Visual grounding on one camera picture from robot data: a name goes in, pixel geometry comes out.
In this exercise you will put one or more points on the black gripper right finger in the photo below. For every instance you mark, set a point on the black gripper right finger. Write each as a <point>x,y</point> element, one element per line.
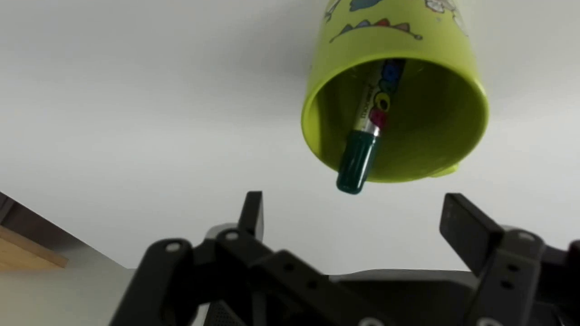
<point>483,241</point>

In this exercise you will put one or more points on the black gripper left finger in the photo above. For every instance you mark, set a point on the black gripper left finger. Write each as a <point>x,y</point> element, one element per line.
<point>255,253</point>

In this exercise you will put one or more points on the green printed mug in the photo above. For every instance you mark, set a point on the green printed mug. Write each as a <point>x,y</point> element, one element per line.
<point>418,90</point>

